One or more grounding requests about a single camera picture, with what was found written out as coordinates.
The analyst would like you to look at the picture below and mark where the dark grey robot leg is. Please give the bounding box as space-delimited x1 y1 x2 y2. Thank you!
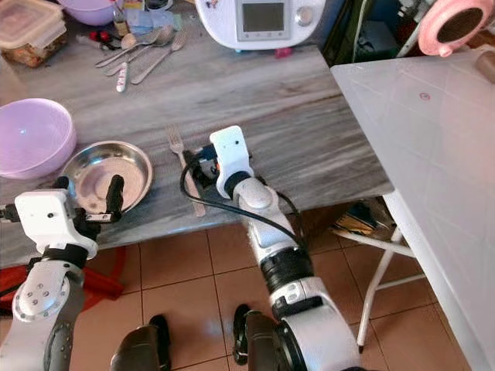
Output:
231 305 304 371
110 314 172 371

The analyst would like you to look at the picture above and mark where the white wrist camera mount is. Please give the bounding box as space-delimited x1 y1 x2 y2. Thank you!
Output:
208 124 255 199
15 189 101 260

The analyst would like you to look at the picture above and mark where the blue cloth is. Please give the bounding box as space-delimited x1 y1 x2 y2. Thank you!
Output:
123 7 183 34

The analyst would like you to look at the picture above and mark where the clear lidded food container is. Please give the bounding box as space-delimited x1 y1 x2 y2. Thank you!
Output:
0 0 69 67

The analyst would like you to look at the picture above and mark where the white kitchen appliance with display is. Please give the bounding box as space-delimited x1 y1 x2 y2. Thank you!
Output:
195 0 328 53

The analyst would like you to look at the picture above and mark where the small brown bottle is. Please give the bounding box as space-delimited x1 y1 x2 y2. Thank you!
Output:
112 2 129 38

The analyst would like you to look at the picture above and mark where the purple plastic bowl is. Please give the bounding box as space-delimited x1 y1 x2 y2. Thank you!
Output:
57 0 121 27

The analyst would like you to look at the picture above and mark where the white handled utensil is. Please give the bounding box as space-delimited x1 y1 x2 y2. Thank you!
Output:
116 61 129 94

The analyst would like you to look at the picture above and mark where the yellow and black object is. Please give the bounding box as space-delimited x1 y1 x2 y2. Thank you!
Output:
332 202 381 233

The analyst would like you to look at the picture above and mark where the pink pot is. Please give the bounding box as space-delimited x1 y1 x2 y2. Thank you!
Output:
417 0 495 58

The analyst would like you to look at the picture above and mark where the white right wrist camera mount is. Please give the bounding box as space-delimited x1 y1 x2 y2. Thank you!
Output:
208 124 255 199

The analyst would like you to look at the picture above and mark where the shallow metal bowl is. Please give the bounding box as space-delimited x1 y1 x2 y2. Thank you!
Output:
61 140 155 216

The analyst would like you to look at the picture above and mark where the red and black small tool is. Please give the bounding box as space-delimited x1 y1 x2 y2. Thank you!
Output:
88 29 121 44

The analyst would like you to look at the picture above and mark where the dark grey robot left leg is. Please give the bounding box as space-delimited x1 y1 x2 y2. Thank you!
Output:
110 314 172 371

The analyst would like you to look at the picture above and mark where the dark grey robot right leg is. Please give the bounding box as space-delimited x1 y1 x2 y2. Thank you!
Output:
231 305 304 371

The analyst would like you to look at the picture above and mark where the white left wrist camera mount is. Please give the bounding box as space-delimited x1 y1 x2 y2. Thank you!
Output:
15 189 101 260

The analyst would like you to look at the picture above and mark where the white folding table leg frame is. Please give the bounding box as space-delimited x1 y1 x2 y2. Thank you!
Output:
332 192 428 350

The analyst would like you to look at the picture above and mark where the large pink plastic bowl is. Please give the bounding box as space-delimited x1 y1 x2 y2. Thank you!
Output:
0 97 79 181

